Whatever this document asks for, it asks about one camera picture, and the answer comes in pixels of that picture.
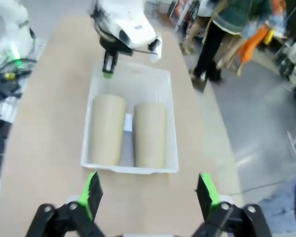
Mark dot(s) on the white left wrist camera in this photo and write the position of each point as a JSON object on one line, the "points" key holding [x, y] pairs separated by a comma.
{"points": [[156, 49]]}

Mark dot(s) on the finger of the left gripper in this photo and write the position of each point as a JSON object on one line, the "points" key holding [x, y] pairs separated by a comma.
{"points": [[109, 63]]}

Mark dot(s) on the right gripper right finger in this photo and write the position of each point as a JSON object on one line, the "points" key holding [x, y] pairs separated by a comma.
{"points": [[227, 219]]}

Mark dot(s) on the beige paper cup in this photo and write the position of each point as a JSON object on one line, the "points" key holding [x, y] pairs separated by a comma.
{"points": [[107, 130], [150, 135]]}

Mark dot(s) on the white perforated plastic basket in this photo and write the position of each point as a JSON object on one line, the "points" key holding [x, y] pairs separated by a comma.
{"points": [[128, 81]]}

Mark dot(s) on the white paper label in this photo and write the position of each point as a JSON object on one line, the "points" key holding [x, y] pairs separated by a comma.
{"points": [[128, 122]]}

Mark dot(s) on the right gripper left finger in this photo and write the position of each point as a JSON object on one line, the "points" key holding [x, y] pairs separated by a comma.
{"points": [[71, 219]]}

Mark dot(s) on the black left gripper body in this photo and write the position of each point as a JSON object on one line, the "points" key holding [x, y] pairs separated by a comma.
{"points": [[108, 43]]}

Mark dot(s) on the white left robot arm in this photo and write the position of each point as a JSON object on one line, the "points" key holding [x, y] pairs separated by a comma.
{"points": [[128, 22]]}

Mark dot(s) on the figure in green puffer jacket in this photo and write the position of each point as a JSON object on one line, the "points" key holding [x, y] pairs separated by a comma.
{"points": [[227, 19]]}

